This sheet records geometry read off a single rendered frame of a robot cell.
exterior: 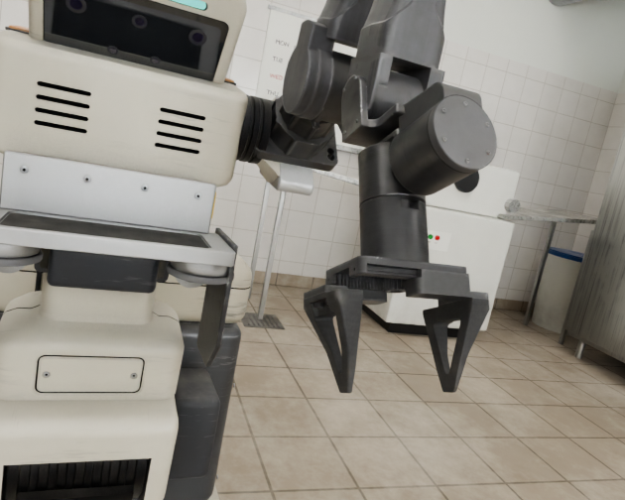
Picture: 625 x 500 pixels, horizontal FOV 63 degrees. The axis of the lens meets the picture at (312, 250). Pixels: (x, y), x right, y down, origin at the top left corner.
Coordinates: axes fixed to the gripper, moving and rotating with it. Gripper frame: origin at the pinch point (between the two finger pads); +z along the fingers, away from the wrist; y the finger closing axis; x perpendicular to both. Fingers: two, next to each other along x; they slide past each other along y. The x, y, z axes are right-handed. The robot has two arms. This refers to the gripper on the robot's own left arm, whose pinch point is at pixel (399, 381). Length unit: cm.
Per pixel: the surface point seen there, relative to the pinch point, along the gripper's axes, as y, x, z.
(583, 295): 292, 210, -60
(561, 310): 336, 268, -59
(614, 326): 290, 190, -36
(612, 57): 375, 215, -276
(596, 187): 390, 259, -172
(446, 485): 99, 124, 35
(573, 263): 334, 249, -95
